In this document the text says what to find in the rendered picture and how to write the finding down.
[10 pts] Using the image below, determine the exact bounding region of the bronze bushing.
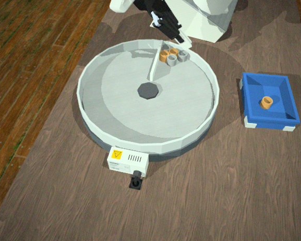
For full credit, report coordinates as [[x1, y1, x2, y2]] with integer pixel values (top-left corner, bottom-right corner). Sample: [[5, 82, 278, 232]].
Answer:
[[260, 97, 273, 109], [169, 48, 178, 57], [159, 50, 169, 62]]

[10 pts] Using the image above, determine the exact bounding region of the blue open crate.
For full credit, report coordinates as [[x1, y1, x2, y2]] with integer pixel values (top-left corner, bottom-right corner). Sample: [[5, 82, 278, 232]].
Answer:
[[239, 73, 300, 131]]

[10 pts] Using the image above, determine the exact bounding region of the grey metal bushing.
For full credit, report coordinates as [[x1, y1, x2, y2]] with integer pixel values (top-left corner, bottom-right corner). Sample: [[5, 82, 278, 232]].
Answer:
[[167, 54, 177, 67], [161, 44, 171, 52], [177, 50, 188, 62]]

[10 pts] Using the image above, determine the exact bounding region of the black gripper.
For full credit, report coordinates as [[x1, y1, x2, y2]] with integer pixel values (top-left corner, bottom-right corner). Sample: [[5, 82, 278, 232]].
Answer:
[[133, 0, 192, 50]]

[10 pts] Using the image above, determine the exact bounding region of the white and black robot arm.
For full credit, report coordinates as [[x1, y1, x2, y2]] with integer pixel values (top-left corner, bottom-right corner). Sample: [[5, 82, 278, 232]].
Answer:
[[110, 0, 232, 15]]

